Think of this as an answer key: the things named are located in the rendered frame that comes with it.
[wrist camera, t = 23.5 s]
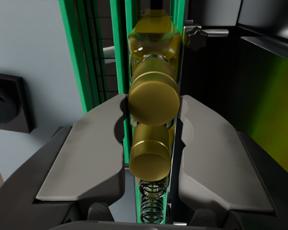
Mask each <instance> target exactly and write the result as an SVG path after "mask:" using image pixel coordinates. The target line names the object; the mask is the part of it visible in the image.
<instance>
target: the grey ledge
mask: <svg viewBox="0 0 288 230"><path fill-rule="evenodd" d="M241 1H242V0H189V7H188V19H192V20H193V23H194V24H199V25H201V26H235V25H236V22H237V18H238V14H239V10H240V5H241Z"/></svg>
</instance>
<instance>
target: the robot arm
mask: <svg viewBox="0 0 288 230"><path fill-rule="evenodd" d="M16 114H17V107H16V104H15V102H14V100H13V99H12V97H11V96H10V95H9V94H8V93H7V92H6V91H5V90H3V89H2V88H1V87H0V126H3V125H6V124H8V123H10V122H11V121H12V120H13V119H14V118H15V117H16ZM127 117H129V109H128V94H118V95H116V96H114V97H113V98H111V99H109V100H107V101H106V102H104V103H102V104H100V105H99V106H97V107H95V108H93V109H92V110H90V111H89V112H87V113H86V114H85V115H83V116H82V117H81V118H80V119H79V120H77V121H76V122H75V123H74V124H73V125H72V126H65V127H64V128H63V129H61V130H60V131H59V132H58V133H57V134H56V135H55V136H53V137H52V138H51V139H50V140H49V141H48V142H47V143H46V144H44V145H43V146H42V147H41V148H40V149H39V150H38V151H37V152H35V153H34V154H33V155H32V156H31V157H30V158H29V159H27V160H26V161H25V162H24V163H23V164H22V165H21V166H20V167H19V168H17V169H16V170H15V171H14V172H13V173H12V174H11V175H10V176H9V177H8V179H7V180H6V181H5V182H4V183H3V184H2V185H1V186H0V230H288V172H287V171H286V170H285V169H284V168H283V167H282V166H280V165H279V164H278V163H277V162H276V161H275V160H274V159H273V158H272V157H271V156H270V155H269V154H268V153H267V152H266V151H265V150H264V149H263V148H262V147H261V146H259V145H258V144H257V143H256V142H255V141H254V140H253V139H252V138H251V137H250V136H249V135H248V134H247V133H246V132H240V131H237V130H236V129H235V128H234V127H233V126H232V125H231V124H230V123H229V122H228V121H227V120H226V119H225V118H224V117H222V116H221V115H219V114H218V113H217V112H215V111H214V110H212V109H210V108H209V107H207V106H205V105H204V104H202V103H201V102H199V101H197V100H196V99H194V98H193V97H191V96H189V95H184V96H180V108H179V111H178V118H180V119H181V121H182V122H183V129H182V136H181V139H182V141H183V142H184V144H185V145H186V146H185V147H184V148H183V151H182V157H181V166H180V172H179V187H178V195H179V198H180V199H181V201H182V202H183V203H184V204H186V205H187V206H188V207H189V208H191V209H192V210H193V211H195V214H194V216H193V217H192V219H191V221H190V223H189V225H188V226H184V225H161V224H145V223H129V222H115V220H114V218H113V216H112V214H111V212H110V209H109V206H110V205H112V204H113V203H115V202H117V201H118V200H119V199H120V198H121V197H122V196H123V195H124V193H125V164H124V153H123V146H122V145H121V144H120V142H121V141H122V140H123V139H124V137H125V134H124V120H125V119H126V118H127Z"/></svg>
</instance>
